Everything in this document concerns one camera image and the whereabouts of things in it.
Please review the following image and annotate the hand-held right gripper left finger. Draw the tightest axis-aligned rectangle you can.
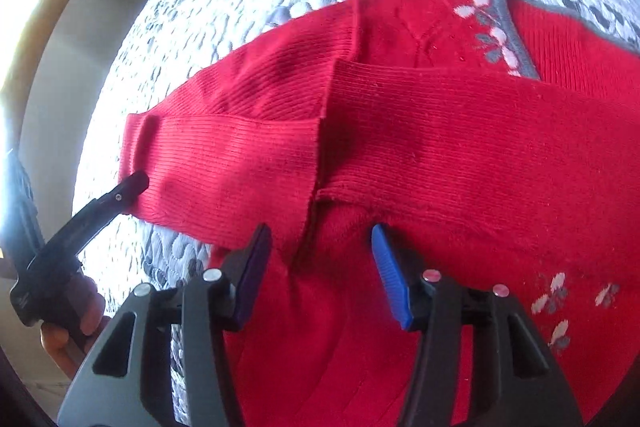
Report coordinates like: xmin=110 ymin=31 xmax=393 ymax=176
xmin=56 ymin=223 xmax=272 ymax=427

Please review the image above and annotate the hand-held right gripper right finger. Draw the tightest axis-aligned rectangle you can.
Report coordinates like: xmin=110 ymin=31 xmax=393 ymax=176
xmin=370 ymin=224 xmax=586 ymax=427

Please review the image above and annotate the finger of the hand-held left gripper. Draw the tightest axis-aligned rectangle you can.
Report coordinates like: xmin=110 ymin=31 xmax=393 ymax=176
xmin=35 ymin=170 xmax=151 ymax=270

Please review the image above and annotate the red knit sweater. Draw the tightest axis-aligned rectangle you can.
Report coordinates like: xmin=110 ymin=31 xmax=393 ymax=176
xmin=120 ymin=0 xmax=640 ymax=427

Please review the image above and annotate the person's left hand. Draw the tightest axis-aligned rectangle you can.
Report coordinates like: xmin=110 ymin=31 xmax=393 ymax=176
xmin=39 ymin=277 xmax=112 ymax=368

